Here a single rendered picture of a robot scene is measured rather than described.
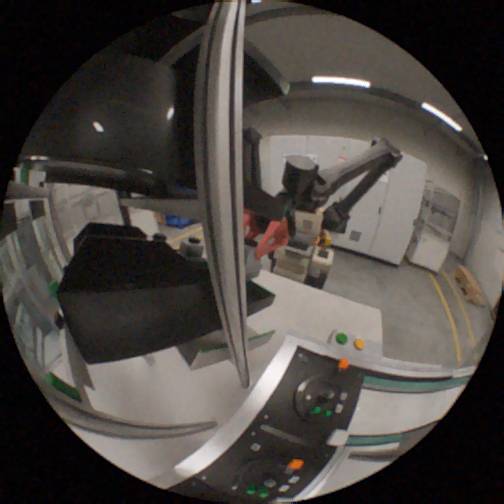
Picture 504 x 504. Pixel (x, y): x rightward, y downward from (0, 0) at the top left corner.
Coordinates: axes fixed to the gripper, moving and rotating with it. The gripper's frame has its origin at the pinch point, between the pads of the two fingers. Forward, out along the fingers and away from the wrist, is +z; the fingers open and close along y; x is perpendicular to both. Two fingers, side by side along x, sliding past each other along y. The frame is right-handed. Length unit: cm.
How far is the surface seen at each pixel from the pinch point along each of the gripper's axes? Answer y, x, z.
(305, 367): 20.4, 27.6, 12.9
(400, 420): 66, 29, 20
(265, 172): -423, 278, -588
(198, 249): -12.5, 1.9, 4.0
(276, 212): 6.4, -8.8, -1.5
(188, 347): 1.1, 2.3, 19.7
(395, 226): 111, 168, -253
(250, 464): 24.8, 12.4, 39.2
